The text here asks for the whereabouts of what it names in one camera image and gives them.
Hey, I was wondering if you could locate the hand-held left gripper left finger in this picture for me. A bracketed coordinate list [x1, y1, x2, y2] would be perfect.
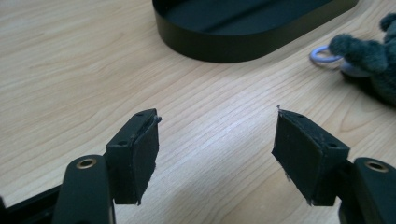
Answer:
[106, 107, 163, 206]

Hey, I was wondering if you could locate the grey plush toy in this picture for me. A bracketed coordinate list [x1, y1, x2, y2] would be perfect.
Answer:
[328, 12, 396, 106]

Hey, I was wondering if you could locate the lavender plastic ring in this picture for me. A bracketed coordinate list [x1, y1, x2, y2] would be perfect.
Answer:
[309, 45, 372, 78]

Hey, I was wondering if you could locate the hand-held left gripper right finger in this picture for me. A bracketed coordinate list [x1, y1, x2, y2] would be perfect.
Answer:
[271, 105, 351, 207]

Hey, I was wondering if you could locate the black oval tray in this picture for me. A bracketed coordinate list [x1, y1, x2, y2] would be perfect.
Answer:
[151, 0, 361, 64]

